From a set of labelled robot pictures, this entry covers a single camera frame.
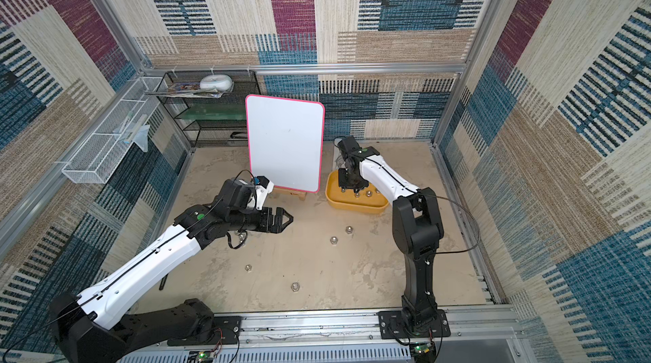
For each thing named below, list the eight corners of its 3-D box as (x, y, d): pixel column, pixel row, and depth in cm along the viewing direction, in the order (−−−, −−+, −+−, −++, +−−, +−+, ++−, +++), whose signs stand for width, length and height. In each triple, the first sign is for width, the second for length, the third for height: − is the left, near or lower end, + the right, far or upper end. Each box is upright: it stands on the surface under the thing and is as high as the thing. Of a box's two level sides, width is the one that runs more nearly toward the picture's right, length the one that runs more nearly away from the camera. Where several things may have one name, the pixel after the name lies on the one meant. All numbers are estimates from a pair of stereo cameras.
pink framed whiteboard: (254, 191, 107) (227, 125, 79) (266, 162, 117) (246, 94, 89) (319, 200, 104) (315, 134, 76) (326, 169, 114) (324, 101, 87)
